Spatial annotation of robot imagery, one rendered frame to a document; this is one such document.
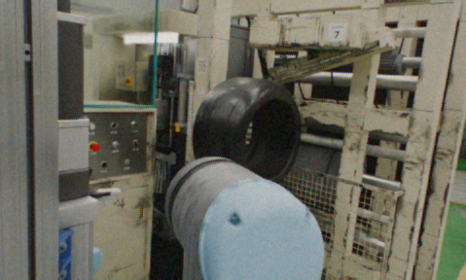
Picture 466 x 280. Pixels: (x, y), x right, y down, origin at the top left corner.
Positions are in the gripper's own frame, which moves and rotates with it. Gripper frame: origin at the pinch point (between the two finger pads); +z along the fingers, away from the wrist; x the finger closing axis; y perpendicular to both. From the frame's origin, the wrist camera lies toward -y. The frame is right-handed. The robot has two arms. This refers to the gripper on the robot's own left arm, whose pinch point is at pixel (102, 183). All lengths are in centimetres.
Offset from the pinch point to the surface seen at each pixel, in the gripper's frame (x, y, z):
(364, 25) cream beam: 74, -79, 78
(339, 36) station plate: 65, -71, 71
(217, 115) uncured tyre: 23, -26, 47
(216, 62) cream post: 7, -48, 80
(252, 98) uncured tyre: 36, -37, 51
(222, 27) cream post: 6, -66, 82
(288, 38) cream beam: 41, -68, 85
